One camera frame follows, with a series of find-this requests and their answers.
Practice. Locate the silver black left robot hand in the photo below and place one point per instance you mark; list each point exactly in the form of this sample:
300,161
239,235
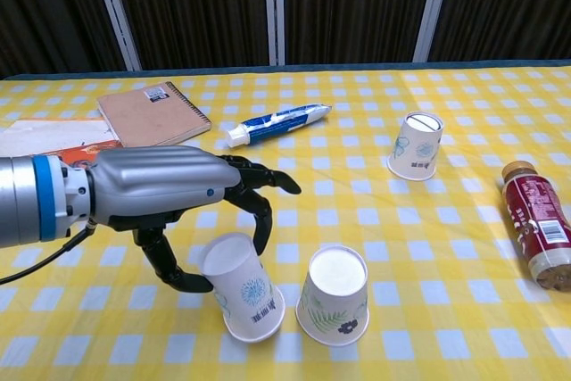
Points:
156,180

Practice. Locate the white cup blue flower print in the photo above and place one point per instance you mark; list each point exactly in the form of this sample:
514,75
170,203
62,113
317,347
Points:
250,300

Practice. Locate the paper cup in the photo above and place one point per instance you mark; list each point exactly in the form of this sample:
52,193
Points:
417,149

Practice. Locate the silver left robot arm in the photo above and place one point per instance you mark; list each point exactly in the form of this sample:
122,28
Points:
27,200

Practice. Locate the white cup green fern print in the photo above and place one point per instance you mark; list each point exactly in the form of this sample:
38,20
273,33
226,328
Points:
334,305

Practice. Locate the brown spiral notebook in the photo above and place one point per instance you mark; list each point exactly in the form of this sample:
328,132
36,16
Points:
151,115

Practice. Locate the orange tissue box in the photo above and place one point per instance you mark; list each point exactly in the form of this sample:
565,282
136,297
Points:
44,135

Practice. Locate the blue white toothpaste tube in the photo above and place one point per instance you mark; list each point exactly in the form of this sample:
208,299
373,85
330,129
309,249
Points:
276,124

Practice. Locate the dark corrugated partition panel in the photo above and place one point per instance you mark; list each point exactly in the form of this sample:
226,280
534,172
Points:
49,10
508,6
196,6
352,6

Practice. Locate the yellow white checked tablecloth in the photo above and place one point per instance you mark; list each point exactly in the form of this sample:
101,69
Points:
401,242

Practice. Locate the brown bottle red label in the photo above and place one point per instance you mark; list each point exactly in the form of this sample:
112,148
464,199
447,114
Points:
535,216

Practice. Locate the white partition frame post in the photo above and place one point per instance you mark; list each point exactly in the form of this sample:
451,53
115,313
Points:
115,10
275,6
432,6

